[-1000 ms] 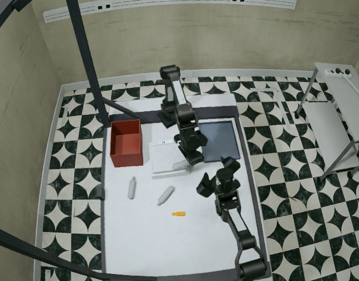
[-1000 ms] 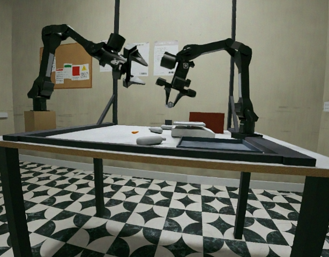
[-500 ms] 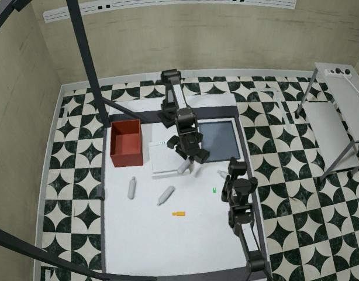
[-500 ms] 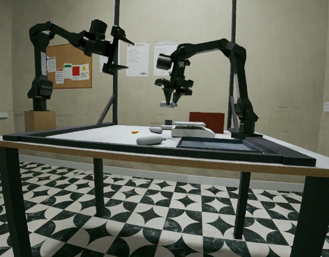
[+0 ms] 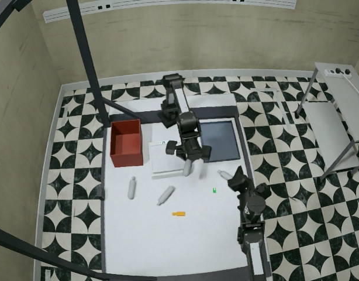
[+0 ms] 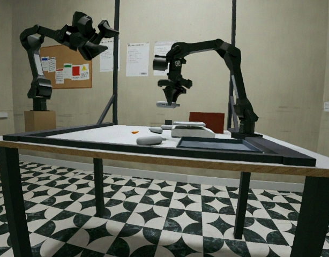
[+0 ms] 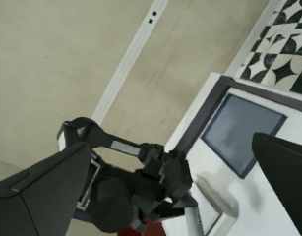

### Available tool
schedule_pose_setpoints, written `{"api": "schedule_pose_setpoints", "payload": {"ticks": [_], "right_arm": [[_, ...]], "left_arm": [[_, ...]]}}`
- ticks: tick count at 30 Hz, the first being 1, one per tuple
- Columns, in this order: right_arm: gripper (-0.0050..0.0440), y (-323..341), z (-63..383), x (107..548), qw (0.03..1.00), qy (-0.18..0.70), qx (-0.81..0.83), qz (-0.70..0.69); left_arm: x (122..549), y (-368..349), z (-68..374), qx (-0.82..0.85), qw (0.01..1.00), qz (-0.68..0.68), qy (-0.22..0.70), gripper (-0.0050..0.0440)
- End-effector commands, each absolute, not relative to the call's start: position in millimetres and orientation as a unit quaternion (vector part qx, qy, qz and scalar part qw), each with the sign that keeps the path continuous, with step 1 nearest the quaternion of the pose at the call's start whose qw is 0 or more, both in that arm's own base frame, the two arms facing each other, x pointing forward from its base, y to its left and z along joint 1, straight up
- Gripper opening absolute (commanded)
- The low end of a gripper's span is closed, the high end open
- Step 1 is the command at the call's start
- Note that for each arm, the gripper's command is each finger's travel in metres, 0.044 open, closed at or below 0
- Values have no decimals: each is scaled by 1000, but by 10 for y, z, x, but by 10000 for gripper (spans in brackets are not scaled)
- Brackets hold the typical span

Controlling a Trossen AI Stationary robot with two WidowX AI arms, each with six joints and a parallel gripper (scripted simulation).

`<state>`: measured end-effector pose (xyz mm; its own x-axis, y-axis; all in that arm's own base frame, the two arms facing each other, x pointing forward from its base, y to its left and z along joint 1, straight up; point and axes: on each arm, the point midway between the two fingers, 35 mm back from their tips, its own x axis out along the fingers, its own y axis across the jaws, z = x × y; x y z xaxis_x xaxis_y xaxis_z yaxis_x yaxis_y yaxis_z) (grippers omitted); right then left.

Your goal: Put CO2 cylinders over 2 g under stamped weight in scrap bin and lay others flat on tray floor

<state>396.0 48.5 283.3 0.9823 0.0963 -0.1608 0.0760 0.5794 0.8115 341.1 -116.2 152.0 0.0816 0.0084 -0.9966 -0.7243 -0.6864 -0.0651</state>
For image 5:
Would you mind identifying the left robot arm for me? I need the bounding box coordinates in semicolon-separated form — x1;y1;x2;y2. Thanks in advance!
161;73;203;160

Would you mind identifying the white cylinder with narrow neck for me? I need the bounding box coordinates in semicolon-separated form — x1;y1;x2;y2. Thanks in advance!
157;186;174;206
182;157;192;177

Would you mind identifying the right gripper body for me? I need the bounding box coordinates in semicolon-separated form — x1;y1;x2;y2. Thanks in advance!
227;174;251;212

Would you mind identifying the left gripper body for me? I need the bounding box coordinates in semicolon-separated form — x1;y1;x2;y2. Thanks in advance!
165;140;212;160

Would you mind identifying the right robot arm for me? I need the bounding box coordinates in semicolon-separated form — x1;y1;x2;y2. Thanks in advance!
237;183;272;281

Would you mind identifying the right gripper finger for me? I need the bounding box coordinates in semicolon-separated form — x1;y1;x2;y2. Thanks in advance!
233;166;244;178
247;179;255;190

